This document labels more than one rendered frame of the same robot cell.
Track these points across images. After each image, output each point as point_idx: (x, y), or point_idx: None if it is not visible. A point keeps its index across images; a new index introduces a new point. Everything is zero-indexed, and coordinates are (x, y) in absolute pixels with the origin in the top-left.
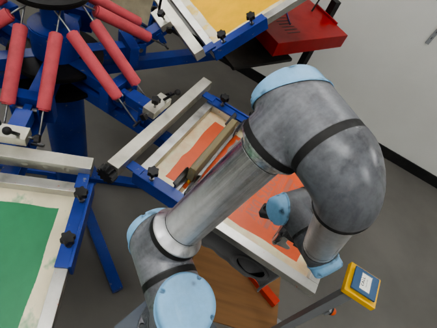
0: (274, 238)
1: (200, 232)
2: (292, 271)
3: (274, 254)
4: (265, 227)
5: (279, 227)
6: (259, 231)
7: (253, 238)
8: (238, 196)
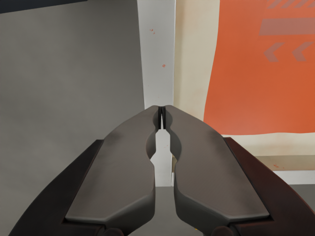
0: (110, 151)
1: None
2: (164, 143)
3: (191, 85)
4: (263, 26)
5: (216, 160)
6: (239, 13)
7: (203, 8)
8: None
